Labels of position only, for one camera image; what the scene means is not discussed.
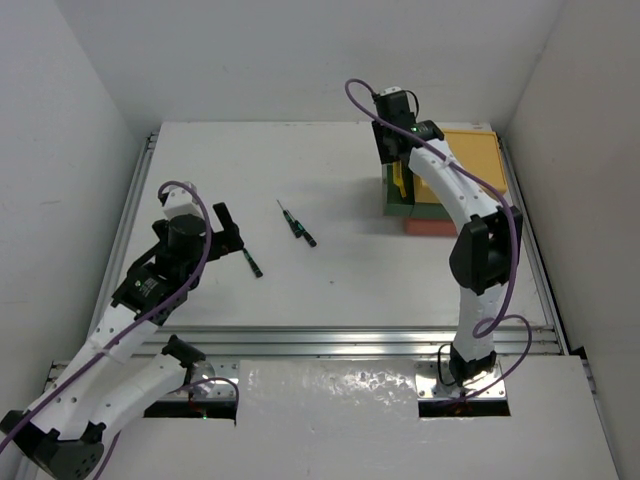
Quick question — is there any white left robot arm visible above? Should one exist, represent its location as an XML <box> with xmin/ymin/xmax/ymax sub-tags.
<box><xmin>1</xmin><ymin>202</ymin><xmax>244</xmax><ymax>479</ymax></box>

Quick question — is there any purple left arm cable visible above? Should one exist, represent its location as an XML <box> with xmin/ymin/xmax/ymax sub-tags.
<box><xmin>0</xmin><ymin>180</ymin><xmax>241</xmax><ymax>480</ymax></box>

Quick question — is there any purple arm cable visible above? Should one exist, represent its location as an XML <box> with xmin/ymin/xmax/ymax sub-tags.
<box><xmin>0</xmin><ymin>180</ymin><xmax>241</xmax><ymax>480</ymax></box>
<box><xmin>344</xmin><ymin>78</ymin><xmax>534</xmax><ymax>401</ymax></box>

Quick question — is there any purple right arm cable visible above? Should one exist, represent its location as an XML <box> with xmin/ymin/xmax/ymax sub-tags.
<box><xmin>344</xmin><ymin>78</ymin><xmax>534</xmax><ymax>401</ymax></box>

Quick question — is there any green drawer box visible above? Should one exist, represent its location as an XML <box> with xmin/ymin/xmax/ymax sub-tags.
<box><xmin>382</xmin><ymin>164</ymin><xmax>450</xmax><ymax>220</ymax></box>

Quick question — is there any yellow top drawer box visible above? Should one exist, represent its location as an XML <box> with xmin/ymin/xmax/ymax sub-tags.
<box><xmin>409</xmin><ymin>129</ymin><xmax>508</xmax><ymax>204</ymax></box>

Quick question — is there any yellow utility knife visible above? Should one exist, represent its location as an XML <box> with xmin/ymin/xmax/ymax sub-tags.
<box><xmin>392</xmin><ymin>161</ymin><xmax>407</xmax><ymax>198</ymax></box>

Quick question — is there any red bottom drawer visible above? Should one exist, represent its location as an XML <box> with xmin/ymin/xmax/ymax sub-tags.
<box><xmin>404</xmin><ymin>218</ymin><xmax>457</xmax><ymax>237</ymax></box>

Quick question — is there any aluminium frame rail front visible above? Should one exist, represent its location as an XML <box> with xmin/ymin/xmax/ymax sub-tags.
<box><xmin>84</xmin><ymin>325</ymin><xmax>566</xmax><ymax>359</ymax></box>

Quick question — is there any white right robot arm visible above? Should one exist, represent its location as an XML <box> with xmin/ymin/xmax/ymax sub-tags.
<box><xmin>372</xmin><ymin>87</ymin><xmax>523</xmax><ymax>386</ymax></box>

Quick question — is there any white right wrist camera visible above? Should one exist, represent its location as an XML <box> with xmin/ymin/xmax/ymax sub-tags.
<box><xmin>380</xmin><ymin>86</ymin><xmax>402</xmax><ymax>96</ymax></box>

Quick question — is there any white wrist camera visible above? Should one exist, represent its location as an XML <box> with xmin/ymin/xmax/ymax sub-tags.
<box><xmin>159</xmin><ymin>182</ymin><xmax>201</xmax><ymax>220</ymax></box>
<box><xmin>380</xmin><ymin>86</ymin><xmax>402</xmax><ymax>96</ymax></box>

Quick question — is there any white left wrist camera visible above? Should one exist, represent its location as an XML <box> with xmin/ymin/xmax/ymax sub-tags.
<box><xmin>159</xmin><ymin>182</ymin><xmax>201</xmax><ymax>220</ymax></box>

